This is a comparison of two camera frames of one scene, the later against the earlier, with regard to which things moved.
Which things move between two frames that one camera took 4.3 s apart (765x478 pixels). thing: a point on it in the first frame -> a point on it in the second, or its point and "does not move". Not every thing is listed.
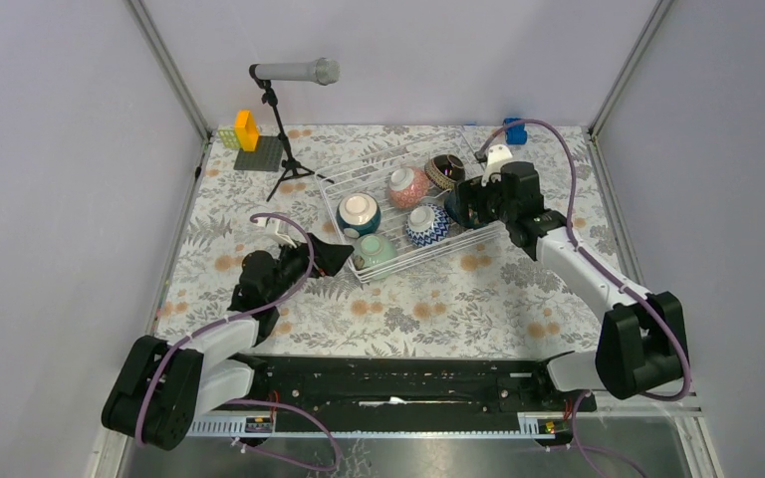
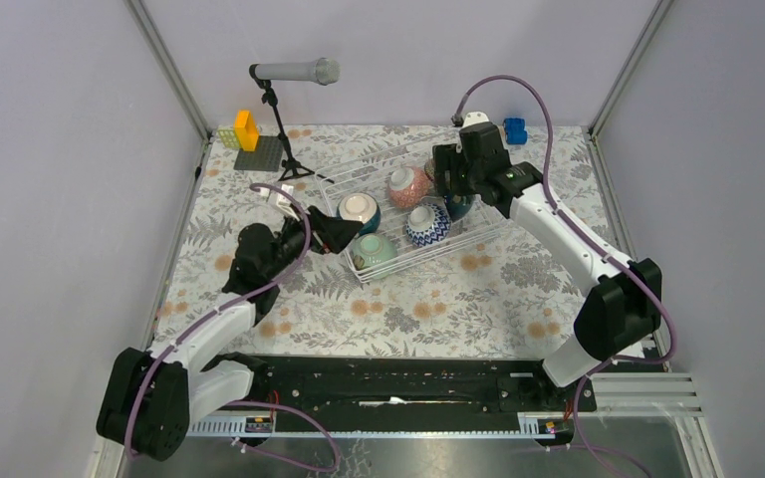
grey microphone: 325,71 does not move
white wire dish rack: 389,208 does not move
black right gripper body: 489,201 -> 463,176
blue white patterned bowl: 427,224 does not move
